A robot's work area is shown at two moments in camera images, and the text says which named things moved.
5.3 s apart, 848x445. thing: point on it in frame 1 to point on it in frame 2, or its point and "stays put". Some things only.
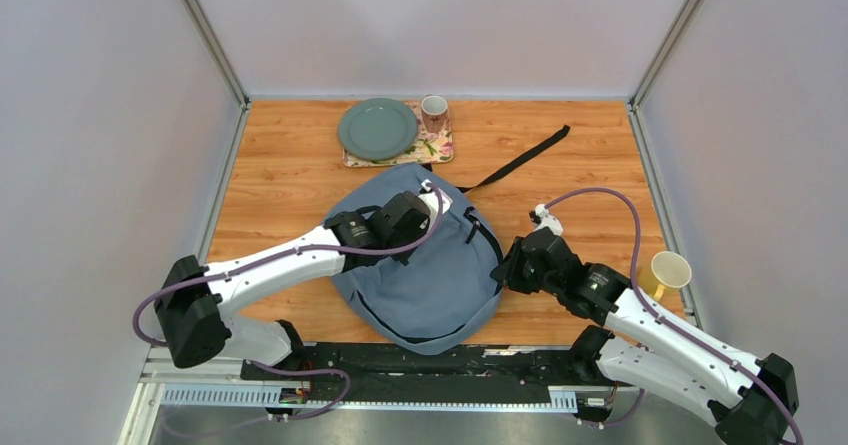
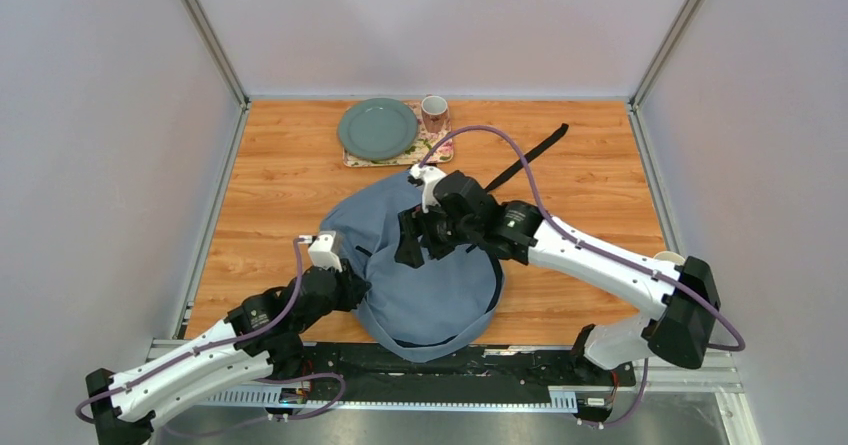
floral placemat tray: x=427 y=148 stays put
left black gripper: x=405 y=257 to x=353 y=285
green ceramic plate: x=377 y=129 stays put
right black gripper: x=507 y=273 to x=411 y=222
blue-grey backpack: x=452 y=282 stays put
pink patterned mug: x=434 y=109 stays put
